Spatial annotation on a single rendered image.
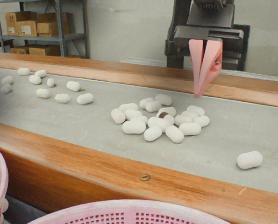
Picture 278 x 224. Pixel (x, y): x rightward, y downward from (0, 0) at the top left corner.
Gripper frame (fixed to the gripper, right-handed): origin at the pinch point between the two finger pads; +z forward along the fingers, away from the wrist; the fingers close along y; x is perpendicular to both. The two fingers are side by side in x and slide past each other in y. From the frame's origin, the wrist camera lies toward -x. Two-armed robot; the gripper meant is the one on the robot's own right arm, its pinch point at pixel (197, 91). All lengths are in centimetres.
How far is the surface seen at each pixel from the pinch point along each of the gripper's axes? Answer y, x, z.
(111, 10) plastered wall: -136, 141, -169
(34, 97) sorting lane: -35.8, 8.1, 2.4
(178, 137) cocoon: -1.7, 3.2, 6.2
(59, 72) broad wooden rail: -42.0, 17.9, -10.5
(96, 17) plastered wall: -156, 149, -164
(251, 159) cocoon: 8.6, 1.4, 7.8
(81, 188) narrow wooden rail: -8.8, -5.5, 17.3
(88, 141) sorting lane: -14.5, 1.4, 10.3
